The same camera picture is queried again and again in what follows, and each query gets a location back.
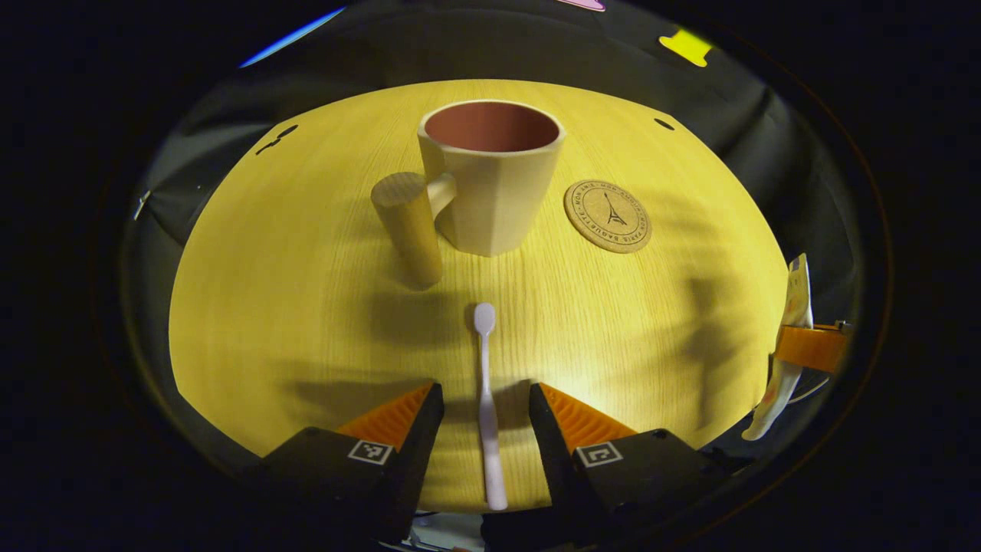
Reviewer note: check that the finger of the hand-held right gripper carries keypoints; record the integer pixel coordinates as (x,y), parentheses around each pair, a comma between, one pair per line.
(812,349)

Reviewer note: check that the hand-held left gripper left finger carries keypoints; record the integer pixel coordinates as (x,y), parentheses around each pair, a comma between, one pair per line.
(421,452)

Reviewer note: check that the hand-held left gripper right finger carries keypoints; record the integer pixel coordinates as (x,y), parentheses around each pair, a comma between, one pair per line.
(552,445)

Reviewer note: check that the white and blue toothpaste tube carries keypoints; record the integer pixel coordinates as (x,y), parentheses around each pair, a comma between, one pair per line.
(782,391)

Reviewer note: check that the white toothbrush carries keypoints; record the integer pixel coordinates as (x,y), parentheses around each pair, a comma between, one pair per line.
(488,429)

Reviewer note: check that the round cork coaster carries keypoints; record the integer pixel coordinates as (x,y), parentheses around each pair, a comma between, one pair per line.
(607,216)

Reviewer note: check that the wooden desktop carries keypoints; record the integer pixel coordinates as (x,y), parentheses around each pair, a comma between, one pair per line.
(306,322)

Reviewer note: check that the black backdrop cloth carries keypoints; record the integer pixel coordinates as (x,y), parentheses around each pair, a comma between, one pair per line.
(766,138)

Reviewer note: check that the small white cloth clip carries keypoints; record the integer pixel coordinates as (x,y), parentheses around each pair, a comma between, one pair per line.
(142,205)

